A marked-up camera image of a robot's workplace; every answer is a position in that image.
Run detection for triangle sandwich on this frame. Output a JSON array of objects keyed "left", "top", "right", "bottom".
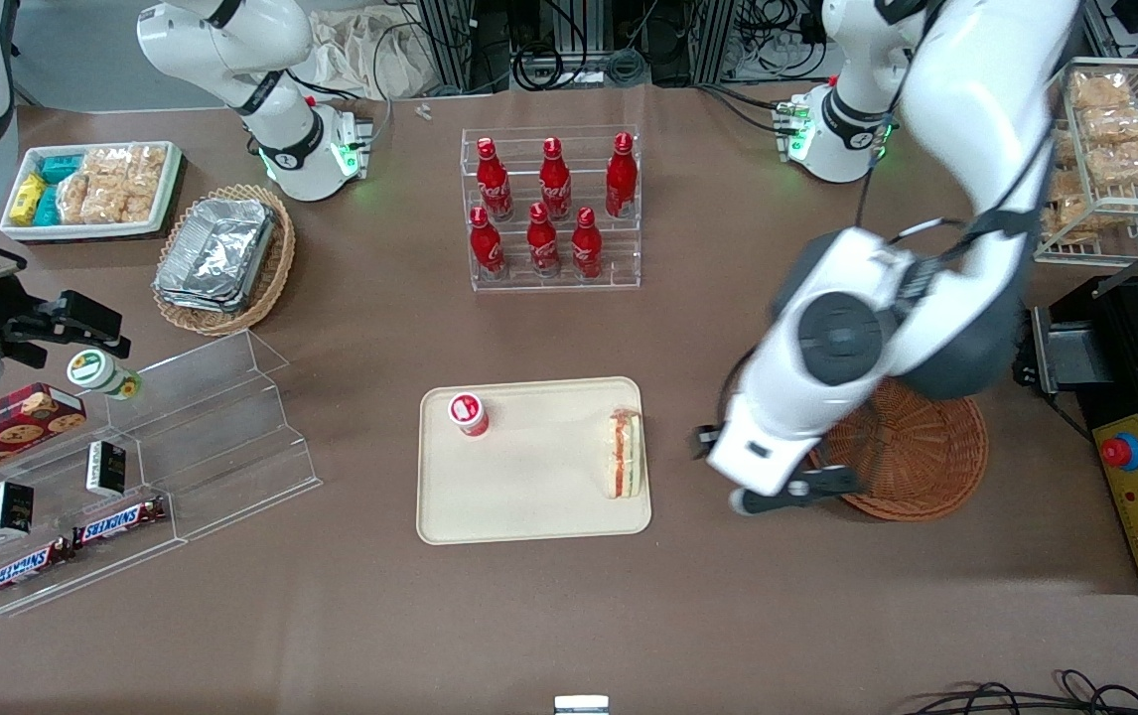
[{"left": 606, "top": 406, "right": 645, "bottom": 500}]

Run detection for brown wicker basket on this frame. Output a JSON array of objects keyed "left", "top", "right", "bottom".
[{"left": 812, "top": 375, "right": 990, "bottom": 522}]

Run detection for silver foil tray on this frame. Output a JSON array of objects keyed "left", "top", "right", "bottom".
[
  {"left": 160, "top": 197, "right": 278, "bottom": 299},
  {"left": 154, "top": 278, "right": 254, "bottom": 315}
]

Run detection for beige plastic tray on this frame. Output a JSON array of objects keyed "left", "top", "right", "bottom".
[{"left": 417, "top": 376, "right": 652, "bottom": 546}]

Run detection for light wicker basket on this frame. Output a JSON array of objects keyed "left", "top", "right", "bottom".
[{"left": 152, "top": 184, "right": 297, "bottom": 337}]

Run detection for green sunflower cup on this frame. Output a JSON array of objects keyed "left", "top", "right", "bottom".
[{"left": 68, "top": 350, "right": 143, "bottom": 401}]

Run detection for yellow snack packet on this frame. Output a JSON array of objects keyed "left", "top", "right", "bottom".
[{"left": 11, "top": 174, "right": 46, "bottom": 224}]

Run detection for red tartan cookie box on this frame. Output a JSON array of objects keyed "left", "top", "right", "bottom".
[{"left": 0, "top": 382, "right": 88, "bottom": 493}]

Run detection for small black box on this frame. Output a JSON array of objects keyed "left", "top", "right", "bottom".
[
  {"left": 0, "top": 481, "right": 36, "bottom": 538},
  {"left": 85, "top": 441, "right": 128, "bottom": 499}
]

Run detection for white rectangular snack bin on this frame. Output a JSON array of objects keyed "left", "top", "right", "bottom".
[{"left": 0, "top": 141, "right": 183, "bottom": 244}]

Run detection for clear acrylic stepped display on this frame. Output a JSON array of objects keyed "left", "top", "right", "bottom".
[{"left": 0, "top": 330, "right": 322, "bottom": 619}]

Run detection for Snickers chocolate bar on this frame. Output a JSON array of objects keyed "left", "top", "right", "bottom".
[
  {"left": 72, "top": 495, "right": 170, "bottom": 549},
  {"left": 0, "top": 538, "right": 75, "bottom": 601}
]

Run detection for clear acrylic bottle rack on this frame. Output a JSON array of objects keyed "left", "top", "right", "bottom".
[{"left": 460, "top": 126, "right": 641, "bottom": 292}]

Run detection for red cola bottle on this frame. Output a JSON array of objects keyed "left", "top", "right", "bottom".
[
  {"left": 539, "top": 137, "right": 573, "bottom": 221},
  {"left": 469, "top": 206, "right": 505, "bottom": 279},
  {"left": 475, "top": 137, "right": 513, "bottom": 221},
  {"left": 606, "top": 132, "right": 640, "bottom": 219},
  {"left": 571, "top": 207, "right": 604, "bottom": 279},
  {"left": 526, "top": 202, "right": 561, "bottom": 277}
]

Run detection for red yogurt cup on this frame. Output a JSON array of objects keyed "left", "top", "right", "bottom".
[{"left": 448, "top": 393, "right": 491, "bottom": 438}]

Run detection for white cloth bag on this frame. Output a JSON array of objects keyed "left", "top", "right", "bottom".
[{"left": 316, "top": 5, "right": 436, "bottom": 100}]

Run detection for black floor cables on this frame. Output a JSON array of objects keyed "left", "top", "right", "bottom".
[{"left": 902, "top": 670, "right": 1138, "bottom": 715}]

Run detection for black base cables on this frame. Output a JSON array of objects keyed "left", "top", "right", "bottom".
[{"left": 696, "top": 81, "right": 790, "bottom": 137}]

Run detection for black cable bundle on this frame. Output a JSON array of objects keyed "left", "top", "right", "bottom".
[{"left": 509, "top": 0, "right": 651, "bottom": 92}]

